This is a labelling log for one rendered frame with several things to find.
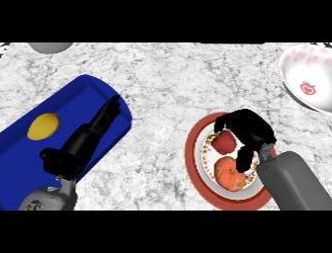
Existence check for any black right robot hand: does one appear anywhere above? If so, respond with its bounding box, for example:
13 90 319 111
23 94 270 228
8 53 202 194
212 109 277 174

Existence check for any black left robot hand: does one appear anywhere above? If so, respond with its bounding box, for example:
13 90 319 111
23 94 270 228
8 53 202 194
39 94 122 182

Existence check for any red-rimmed white plate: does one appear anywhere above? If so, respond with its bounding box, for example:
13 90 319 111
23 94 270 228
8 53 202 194
183 112 277 211

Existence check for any white bowl with red print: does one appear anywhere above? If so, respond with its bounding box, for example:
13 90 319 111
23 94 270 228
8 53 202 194
276 43 332 118

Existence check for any blue tray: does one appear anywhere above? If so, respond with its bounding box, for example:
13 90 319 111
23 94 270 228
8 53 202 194
0 74 134 211

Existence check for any yellow lemon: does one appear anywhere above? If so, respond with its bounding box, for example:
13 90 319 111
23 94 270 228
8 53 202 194
26 113 60 141

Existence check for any orange-red tomato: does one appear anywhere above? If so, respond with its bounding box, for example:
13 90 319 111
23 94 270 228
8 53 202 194
212 155 249 193

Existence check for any grey round object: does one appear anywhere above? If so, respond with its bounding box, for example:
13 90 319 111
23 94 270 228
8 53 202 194
27 42 73 54

